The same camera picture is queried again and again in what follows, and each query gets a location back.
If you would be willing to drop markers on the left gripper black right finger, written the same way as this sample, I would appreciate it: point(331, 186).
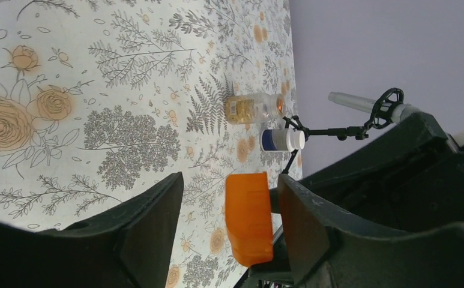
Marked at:
point(327, 244)

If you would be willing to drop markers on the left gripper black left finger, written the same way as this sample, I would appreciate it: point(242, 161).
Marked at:
point(129, 245)

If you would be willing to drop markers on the orange pill organizer box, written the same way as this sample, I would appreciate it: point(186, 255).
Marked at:
point(248, 218)

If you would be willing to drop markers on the clear pill bottle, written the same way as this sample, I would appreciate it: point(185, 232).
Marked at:
point(254, 108)

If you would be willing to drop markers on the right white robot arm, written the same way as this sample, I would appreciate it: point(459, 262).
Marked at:
point(389, 215)

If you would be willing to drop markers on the white blue pill bottle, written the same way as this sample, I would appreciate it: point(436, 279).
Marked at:
point(282, 140)

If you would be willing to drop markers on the floral patterned mat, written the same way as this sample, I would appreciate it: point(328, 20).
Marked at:
point(100, 100)

